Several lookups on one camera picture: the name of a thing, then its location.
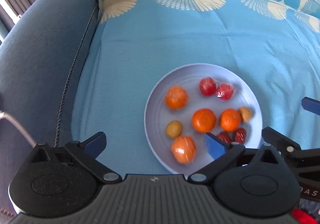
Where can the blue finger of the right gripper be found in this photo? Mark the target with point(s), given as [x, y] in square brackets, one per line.
[279, 141]
[311, 105]

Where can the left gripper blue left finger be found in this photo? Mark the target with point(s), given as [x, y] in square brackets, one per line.
[95, 145]

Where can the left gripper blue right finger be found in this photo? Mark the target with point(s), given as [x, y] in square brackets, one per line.
[214, 146]

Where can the dark red jujube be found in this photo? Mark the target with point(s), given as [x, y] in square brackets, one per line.
[224, 136]
[240, 135]

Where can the bare orange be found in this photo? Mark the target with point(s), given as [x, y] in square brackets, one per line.
[230, 120]
[204, 120]

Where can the tan round longan fruit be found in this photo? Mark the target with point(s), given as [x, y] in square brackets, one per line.
[245, 114]

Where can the small tan longan fruit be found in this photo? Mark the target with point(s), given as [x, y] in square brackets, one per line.
[174, 129]

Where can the red fruit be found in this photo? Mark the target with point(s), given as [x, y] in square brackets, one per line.
[225, 91]
[207, 86]

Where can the bare orange in plate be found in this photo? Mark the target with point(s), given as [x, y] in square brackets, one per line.
[204, 120]

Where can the light blue round plate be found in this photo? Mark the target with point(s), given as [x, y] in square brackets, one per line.
[157, 115]

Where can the red fabric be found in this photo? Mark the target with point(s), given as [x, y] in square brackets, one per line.
[303, 217]

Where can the wrapped orange in plate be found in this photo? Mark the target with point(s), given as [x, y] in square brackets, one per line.
[176, 98]

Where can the blue fan-patterned cloth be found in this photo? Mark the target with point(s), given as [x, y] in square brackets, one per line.
[273, 45]

